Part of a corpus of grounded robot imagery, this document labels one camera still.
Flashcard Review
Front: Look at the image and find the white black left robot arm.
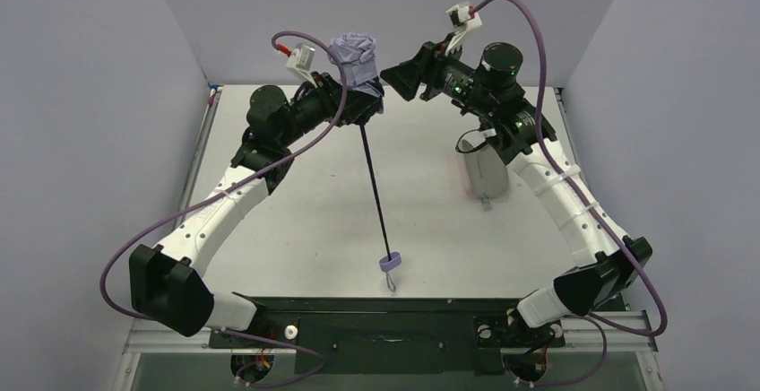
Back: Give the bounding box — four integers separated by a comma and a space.
128, 73, 384, 336

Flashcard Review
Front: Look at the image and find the lilac folding umbrella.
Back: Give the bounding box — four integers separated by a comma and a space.
329, 31, 402, 294

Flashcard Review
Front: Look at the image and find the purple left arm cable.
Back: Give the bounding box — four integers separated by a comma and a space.
99, 30, 350, 389

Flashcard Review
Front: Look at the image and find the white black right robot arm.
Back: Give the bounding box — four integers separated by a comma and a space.
380, 42, 652, 331

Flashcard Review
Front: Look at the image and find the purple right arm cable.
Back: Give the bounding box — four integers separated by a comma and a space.
469, 0, 669, 388

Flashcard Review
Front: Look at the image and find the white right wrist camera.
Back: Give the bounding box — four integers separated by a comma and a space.
445, 1, 482, 56

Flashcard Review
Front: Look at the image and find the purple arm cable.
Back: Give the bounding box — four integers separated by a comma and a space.
469, 0, 669, 388
99, 30, 350, 389

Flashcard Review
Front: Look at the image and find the pink umbrella case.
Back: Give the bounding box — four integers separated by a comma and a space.
456, 139, 510, 211

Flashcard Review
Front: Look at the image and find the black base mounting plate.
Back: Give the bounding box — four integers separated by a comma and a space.
181, 297, 600, 385

